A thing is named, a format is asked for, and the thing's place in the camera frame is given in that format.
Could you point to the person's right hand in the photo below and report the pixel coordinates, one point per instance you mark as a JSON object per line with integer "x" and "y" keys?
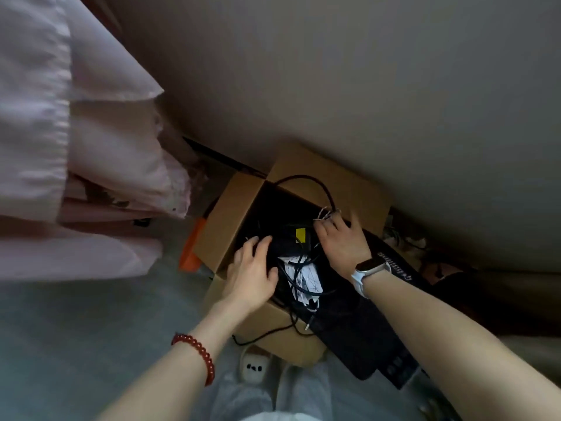
{"x": 346, "y": 249}

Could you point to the person's left hand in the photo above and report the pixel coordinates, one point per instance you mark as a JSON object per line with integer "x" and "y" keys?
{"x": 247, "y": 278}

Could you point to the person's left thumb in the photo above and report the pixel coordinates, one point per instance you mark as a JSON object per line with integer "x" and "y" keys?
{"x": 271, "y": 280}

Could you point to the person's right little finger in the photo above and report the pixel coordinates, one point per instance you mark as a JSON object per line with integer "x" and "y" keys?
{"x": 354, "y": 220}

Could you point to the person's right forearm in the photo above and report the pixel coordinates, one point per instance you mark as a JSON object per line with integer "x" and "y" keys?
{"x": 460, "y": 341}

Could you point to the person's left forearm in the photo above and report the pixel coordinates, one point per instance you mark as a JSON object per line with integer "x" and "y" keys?
{"x": 175, "y": 363}

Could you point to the white twist tie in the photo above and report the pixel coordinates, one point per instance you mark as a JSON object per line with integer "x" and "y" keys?
{"x": 325, "y": 211}

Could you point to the black adapter with yellow label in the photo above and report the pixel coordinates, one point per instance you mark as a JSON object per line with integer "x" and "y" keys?
{"x": 293, "y": 236}

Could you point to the white smartwatch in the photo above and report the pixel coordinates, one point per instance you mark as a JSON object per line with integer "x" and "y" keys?
{"x": 368, "y": 271}

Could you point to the brown cardboard box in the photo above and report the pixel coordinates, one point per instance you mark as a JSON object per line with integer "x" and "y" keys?
{"x": 236, "y": 214}

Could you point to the orange plastic object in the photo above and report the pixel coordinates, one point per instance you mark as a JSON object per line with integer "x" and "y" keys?
{"x": 193, "y": 249}

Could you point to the white plush slipper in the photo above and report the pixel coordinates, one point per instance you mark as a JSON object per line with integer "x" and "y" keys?
{"x": 254, "y": 366}

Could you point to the pink fabric bedding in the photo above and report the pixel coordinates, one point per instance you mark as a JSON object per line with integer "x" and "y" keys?
{"x": 65, "y": 140}

